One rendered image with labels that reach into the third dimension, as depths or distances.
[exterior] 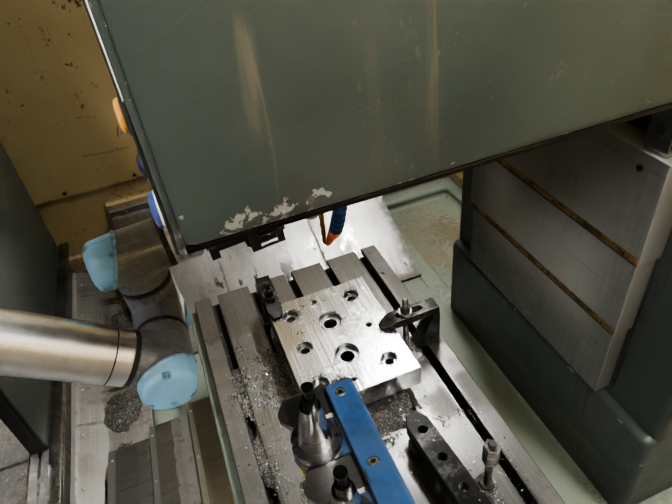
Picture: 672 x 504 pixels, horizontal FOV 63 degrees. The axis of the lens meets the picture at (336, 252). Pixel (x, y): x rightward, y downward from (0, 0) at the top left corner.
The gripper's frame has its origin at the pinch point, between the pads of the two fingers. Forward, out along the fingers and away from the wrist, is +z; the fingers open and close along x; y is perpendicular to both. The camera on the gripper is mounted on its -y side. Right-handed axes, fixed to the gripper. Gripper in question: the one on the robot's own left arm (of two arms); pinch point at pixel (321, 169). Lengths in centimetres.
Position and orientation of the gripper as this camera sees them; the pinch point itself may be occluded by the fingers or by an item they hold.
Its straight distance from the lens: 82.3
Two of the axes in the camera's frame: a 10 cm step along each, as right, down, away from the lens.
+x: 4.0, 5.5, -7.4
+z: 9.0, -3.7, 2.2
